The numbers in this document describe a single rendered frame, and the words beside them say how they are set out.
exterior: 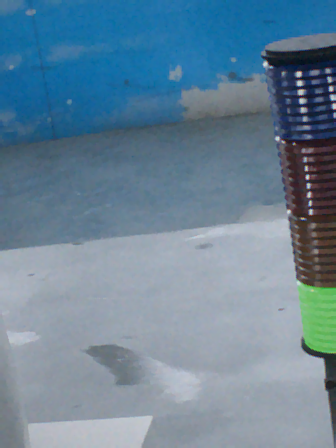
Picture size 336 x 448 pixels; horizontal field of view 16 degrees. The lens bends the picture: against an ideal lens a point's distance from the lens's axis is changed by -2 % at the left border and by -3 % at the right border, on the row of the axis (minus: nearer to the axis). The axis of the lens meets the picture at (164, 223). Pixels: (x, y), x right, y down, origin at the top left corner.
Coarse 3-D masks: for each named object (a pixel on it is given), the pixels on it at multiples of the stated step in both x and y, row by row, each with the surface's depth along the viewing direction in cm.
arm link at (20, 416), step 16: (0, 320) 93; (0, 336) 92; (0, 352) 91; (0, 368) 91; (0, 384) 91; (16, 384) 94; (0, 400) 91; (16, 400) 93; (0, 416) 91; (16, 416) 93; (0, 432) 91; (16, 432) 93
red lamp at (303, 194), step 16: (288, 144) 70; (304, 144) 69; (320, 144) 69; (288, 160) 70; (304, 160) 70; (320, 160) 69; (288, 176) 71; (304, 176) 70; (320, 176) 69; (288, 192) 72; (304, 192) 70; (320, 192) 70; (288, 208) 72; (304, 208) 71; (320, 208) 70
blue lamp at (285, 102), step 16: (272, 64) 69; (304, 64) 68; (320, 64) 67; (272, 80) 70; (288, 80) 68; (304, 80) 68; (320, 80) 68; (272, 96) 70; (288, 96) 69; (304, 96) 68; (320, 96) 68; (272, 112) 71; (288, 112) 69; (304, 112) 68; (320, 112) 68; (288, 128) 70; (304, 128) 69; (320, 128) 68
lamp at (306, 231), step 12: (288, 216) 73; (300, 216) 71; (312, 216) 71; (324, 216) 70; (300, 228) 71; (312, 228) 71; (324, 228) 70; (300, 240) 72; (312, 240) 71; (324, 240) 71; (300, 252) 72; (312, 252) 71; (324, 252) 71; (300, 264) 73; (312, 264) 72; (324, 264) 71; (300, 276) 73; (312, 276) 72; (324, 276) 71; (324, 288) 72
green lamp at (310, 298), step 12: (300, 288) 74; (312, 288) 72; (300, 300) 74; (312, 300) 73; (324, 300) 72; (300, 312) 75; (312, 312) 73; (324, 312) 72; (312, 324) 73; (324, 324) 72; (312, 336) 73; (324, 336) 73; (312, 348) 74; (324, 348) 73
